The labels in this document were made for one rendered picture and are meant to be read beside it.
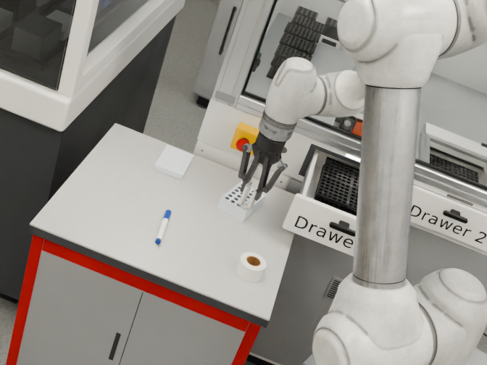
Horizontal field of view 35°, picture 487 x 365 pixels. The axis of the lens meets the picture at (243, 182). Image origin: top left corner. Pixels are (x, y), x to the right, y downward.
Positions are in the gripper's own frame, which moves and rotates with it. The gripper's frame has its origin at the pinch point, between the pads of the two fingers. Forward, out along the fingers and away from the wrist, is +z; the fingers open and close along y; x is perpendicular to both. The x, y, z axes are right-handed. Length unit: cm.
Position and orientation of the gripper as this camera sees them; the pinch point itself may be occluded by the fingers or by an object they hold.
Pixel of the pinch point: (249, 195)
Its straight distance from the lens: 209.6
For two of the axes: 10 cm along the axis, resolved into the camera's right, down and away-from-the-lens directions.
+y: 8.4, 4.9, -2.5
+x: 4.5, -3.7, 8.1
